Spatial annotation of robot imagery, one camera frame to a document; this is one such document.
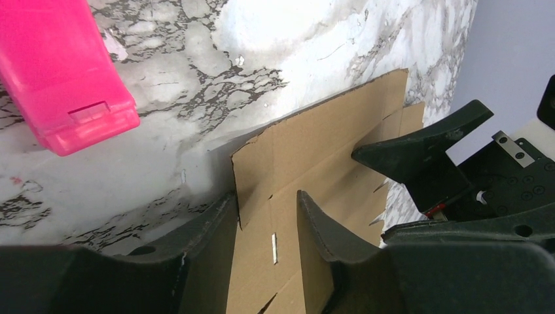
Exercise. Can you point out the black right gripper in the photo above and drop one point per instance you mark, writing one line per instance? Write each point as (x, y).
(515, 197)

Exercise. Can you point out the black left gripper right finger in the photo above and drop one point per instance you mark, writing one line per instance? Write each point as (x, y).
(499, 265)

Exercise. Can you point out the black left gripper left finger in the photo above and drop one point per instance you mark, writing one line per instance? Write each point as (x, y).
(185, 271)

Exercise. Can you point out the brown cardboard box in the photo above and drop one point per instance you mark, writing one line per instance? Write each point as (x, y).
(272, 270)

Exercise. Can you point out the pink marker pen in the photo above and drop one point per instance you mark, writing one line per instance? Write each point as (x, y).
(59, 74)

